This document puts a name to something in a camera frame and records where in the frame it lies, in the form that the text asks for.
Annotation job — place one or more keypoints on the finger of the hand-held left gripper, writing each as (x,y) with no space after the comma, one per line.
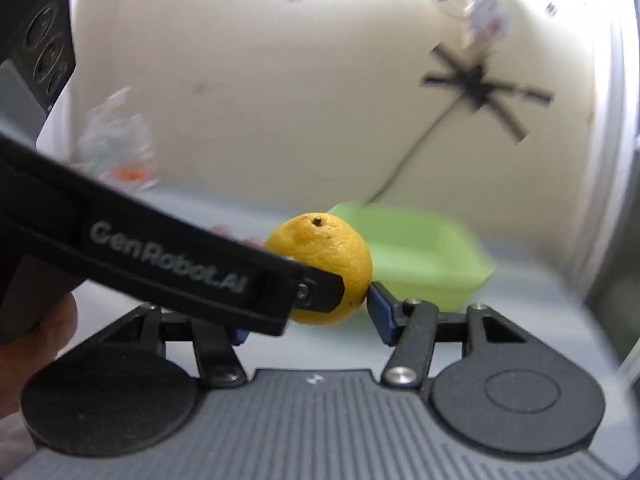
(325,292)

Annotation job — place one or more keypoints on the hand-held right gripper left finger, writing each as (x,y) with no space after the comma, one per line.
(240,337)

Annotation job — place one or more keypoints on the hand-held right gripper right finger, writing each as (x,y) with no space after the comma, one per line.
(381,312)

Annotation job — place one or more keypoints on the tomatoes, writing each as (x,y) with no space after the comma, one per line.
(325,250)

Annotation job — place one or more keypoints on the green plastic basket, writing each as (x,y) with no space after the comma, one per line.
(425,260)

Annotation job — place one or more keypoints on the person's left hand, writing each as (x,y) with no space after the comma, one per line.
(35,360)

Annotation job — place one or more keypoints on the clear plastic bag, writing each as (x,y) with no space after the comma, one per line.
(117,145)

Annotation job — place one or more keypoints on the striped blue bed sheet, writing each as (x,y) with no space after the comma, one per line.
(520,280)

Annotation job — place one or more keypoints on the black tape cross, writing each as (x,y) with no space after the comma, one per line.
(482,87)

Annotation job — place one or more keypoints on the white power strip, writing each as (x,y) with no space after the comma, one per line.
(485,0)

